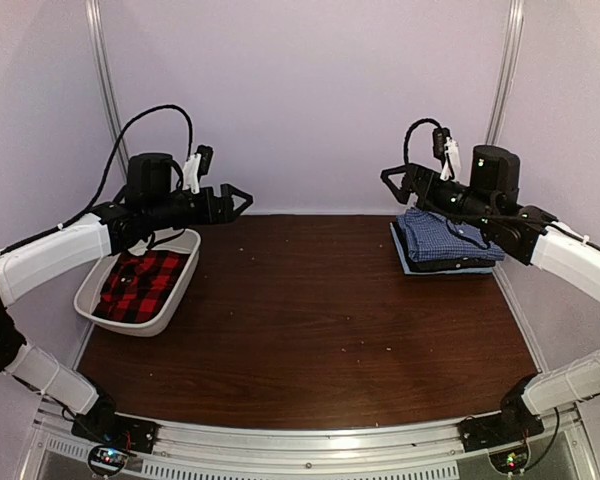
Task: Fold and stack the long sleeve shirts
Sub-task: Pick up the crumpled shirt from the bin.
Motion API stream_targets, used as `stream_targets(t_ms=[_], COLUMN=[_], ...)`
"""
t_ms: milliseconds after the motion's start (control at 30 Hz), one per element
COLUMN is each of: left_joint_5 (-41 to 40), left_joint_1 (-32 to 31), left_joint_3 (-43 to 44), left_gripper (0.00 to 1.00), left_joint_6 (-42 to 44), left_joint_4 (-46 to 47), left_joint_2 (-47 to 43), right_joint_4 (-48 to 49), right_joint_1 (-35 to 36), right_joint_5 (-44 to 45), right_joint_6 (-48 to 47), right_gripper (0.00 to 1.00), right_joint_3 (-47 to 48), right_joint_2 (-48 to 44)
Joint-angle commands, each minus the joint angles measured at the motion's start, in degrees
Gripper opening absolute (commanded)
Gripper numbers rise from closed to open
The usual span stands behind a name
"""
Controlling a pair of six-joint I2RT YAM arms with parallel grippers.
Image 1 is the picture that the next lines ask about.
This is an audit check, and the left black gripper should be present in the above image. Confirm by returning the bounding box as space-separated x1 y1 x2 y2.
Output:
146 184 252 232

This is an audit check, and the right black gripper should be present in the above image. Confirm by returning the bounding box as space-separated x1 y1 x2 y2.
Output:
380 163 497 231

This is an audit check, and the red black plaid shirt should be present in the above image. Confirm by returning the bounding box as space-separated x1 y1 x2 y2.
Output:
92 250 188 324

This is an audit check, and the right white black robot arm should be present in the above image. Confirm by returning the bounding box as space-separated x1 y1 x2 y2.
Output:
380 145 600 442

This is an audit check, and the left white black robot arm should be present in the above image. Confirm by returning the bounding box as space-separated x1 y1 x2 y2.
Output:
0 146 253 444

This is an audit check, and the blue checked folded shirt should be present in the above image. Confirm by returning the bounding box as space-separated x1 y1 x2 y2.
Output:
396 208 505 263

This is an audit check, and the white plastic bin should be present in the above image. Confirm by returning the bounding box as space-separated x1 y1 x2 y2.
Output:
73 229 201 337

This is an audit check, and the right circuit board with leds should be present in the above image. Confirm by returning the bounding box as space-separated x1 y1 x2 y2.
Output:
489 448 529 475

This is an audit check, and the circuit board with leds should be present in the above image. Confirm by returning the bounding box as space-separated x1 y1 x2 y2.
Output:
489 448 529 475
87 445 129 476

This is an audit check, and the left circuit board with leds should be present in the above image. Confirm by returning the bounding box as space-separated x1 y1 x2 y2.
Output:
87 445 129 476

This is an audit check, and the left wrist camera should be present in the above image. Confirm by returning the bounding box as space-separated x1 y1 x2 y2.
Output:
182 145 214 194

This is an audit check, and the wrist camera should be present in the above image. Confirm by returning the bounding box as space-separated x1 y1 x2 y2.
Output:
182 145 214 194
432 127 462 181

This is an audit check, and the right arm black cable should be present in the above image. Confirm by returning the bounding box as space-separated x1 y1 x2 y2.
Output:
403 118 444 171

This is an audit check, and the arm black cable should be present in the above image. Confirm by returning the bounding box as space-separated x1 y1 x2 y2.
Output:
54 103 194 236
403 118 444 171

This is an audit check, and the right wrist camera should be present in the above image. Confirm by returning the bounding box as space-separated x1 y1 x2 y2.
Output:
432 127 462 181

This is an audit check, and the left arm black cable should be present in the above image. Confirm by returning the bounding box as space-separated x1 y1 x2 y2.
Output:
54 103 194 236

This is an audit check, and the right aluminium corner post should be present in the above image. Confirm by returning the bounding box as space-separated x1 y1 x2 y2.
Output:
485 0 525 145

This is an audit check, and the aluminium corner post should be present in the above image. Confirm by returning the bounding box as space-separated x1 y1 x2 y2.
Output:
485 0 525 145
84 0 131 171

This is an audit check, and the left aluminium corner post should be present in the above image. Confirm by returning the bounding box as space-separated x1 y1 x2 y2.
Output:
84 0 131 171

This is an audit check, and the aluminium front frame rail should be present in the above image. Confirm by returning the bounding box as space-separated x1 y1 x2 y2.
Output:
19 394 600 480

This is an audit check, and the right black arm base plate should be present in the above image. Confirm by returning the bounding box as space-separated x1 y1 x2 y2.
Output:
457 413 544 452

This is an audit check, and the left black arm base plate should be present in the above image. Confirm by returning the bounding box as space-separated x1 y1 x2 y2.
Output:
71 415 158 454

